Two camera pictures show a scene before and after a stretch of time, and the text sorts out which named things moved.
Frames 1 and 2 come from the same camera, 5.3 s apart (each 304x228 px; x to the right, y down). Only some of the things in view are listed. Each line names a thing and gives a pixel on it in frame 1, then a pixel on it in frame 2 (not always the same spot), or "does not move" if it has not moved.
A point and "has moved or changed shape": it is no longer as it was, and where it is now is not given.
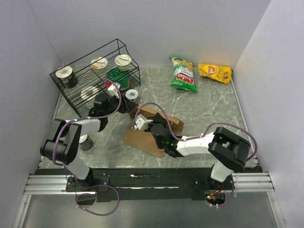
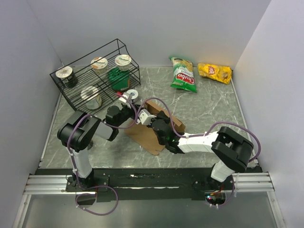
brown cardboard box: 144,140 has moved or changed shape
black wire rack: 99,75 does not move
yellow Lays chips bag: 222,74 does not move
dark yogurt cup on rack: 67,74 does not move
